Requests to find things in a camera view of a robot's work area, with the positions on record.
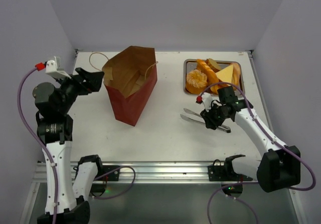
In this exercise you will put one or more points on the metal tray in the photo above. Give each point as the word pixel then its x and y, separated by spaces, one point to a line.
pixel 190 64

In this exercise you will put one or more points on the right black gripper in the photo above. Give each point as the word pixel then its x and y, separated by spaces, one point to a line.
pixel 211 117

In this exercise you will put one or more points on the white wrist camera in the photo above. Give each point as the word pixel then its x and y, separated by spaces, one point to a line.
pixel 53 69
pixel 207 100

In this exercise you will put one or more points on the oval fake bread loaf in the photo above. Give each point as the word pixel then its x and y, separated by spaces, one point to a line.
pixel 236 72

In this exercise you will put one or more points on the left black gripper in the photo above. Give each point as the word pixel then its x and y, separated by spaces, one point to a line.
pixel 92 83

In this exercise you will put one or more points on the metal tongs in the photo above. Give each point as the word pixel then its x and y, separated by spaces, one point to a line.
pixel 193 117

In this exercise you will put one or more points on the brown fake bread slice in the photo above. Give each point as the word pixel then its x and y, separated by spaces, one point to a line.
pixel 213 65

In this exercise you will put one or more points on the aluminium mounting rail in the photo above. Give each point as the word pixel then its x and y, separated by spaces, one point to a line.
pixel 174 173

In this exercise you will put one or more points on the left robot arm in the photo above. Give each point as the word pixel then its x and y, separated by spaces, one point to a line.
pixel 67 198

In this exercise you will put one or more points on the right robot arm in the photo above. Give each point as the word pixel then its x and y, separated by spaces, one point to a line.
pixel 279 166

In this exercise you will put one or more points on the round crumble fake bread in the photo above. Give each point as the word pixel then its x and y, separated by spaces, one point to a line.
pixel 196 82

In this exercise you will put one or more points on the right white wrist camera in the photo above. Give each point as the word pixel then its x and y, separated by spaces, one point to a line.
pixel 207 100

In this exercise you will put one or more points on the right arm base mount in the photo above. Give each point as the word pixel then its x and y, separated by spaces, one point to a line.
pixel 225 173

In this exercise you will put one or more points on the triangular fake sandwich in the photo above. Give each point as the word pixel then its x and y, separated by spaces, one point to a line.
pixel 226 74

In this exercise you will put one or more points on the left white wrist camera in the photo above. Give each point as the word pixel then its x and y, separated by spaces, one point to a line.
pixel 53 69

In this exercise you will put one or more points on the braided fake bread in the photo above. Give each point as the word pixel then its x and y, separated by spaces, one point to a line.
pixel 214 89

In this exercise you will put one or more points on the red paper bag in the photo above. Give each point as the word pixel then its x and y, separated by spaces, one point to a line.
pixel 129 78

